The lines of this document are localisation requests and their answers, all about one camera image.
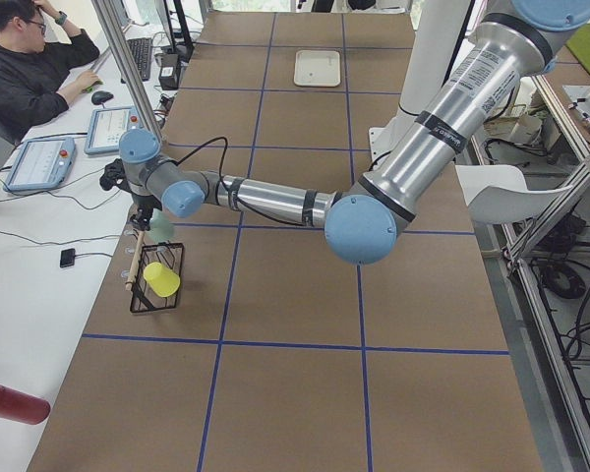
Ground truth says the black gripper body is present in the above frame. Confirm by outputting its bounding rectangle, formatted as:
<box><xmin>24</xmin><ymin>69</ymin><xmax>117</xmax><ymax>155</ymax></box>
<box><xmin>130</xmin><ymin>194</ymin><xmax>160</xmax><ymax>231</ymax></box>

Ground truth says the green cup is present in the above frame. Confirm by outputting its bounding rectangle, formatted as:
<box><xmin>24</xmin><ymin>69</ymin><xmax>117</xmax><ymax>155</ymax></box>
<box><xmin>147</xmin><ymin>208</ymin><xmax>174</xmax><ymax>244</ymax></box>

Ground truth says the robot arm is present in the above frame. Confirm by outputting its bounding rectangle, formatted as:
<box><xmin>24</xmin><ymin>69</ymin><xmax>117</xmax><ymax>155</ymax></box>
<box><xmin>119</xmin><ymin>1</ymin><xmax>590</xmax><ymax>265</ymax></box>

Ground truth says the yellow cup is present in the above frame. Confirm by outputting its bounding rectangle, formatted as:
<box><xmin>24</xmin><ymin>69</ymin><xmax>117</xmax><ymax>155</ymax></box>
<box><xmin>143</xmin><ymin>262</ymin><xmax>181</xmax><ymax>298</ymax></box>

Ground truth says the cream rabbit tray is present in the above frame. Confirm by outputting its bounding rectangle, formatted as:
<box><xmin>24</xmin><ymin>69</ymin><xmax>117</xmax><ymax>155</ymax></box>
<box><xmin>293</xmin><ymin>50</ymin><xmax>341</xmax><ymax>88</ymax></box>

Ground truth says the far teach pendant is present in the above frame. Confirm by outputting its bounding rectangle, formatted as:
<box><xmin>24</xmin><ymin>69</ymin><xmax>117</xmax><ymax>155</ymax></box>
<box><xmin>84</xmin><ymin>106</ymin><xmax>143</xmax><ymax>155</ymax></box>

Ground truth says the teach pendant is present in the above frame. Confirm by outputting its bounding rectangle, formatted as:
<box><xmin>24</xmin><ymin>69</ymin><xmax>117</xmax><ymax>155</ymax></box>
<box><xmin>3</xmin><ymin>137</ymin><xmax>76</xmax><ymax>194</ymax></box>
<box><xmin>84</xmin><ymin>106</ymin><xmax>143</xmax><ymax>155</ymax></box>

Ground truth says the small black puck device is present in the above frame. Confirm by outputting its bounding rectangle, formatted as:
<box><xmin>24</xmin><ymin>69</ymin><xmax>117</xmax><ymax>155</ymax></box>
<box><xmin>59</xmin><ymin>248</ymin><xmax>76</xmax><ymax>268</ymax></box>

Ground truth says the near teach pendant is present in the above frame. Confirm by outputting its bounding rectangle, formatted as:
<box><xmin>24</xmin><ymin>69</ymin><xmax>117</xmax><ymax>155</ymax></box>
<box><xmin>3</xmin><ymin>137</ymin><xmax>76</xmax><ymax>194</ymax></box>

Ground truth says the black computer mouse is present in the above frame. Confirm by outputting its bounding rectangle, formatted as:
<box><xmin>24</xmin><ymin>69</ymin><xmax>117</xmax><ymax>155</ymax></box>
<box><xmin>90</xmin><ymin>90</ymin><xmax>114</xmax><ymax>106</ymax></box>

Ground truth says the black power box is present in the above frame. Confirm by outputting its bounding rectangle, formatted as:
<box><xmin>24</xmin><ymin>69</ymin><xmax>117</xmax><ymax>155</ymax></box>
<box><xmin>158</xmin><ymin>54</ymin><xmax>181</xmax><ymax>90</ymax></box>

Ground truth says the black keyboard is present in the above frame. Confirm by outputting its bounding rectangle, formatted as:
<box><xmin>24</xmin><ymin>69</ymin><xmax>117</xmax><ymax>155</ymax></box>
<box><xmin>127</xmin><ymin>37</ymin><xmax>152</xmax><ymax>82</ymax></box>

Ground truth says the seated person in black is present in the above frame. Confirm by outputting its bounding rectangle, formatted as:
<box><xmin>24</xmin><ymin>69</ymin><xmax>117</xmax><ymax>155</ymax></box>
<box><xmin>0</xmin><ymin>0</ymin><xmax>100</xmax><ymax>143</ymax></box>

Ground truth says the red bottle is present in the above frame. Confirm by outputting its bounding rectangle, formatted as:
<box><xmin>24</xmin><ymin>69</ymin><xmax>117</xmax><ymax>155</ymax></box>
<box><xmin>0</xmin><ymin>384</ymin><xmax>51</xmax><ymax>425</ymax></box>

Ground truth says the black wire cup rack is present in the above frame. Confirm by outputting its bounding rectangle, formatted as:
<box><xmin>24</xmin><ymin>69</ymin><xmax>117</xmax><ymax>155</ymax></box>
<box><xmin>124</xmin><ymin>211</ymin><xmax>186</xmax><ymax>315</ymax></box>

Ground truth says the aluminium frame post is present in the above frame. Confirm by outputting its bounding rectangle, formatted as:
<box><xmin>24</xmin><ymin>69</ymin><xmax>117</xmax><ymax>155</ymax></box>
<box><xmin>91</xmin><ymin>0</ymin><xmax>163</xmax><ymax>143</ymax></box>

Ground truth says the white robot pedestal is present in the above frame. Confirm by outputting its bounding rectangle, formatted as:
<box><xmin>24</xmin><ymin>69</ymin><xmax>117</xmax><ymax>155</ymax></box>
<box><xmin>370</xmin><ymin>1</ymin><xmax>475</xmax><ymax>170</ymax></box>

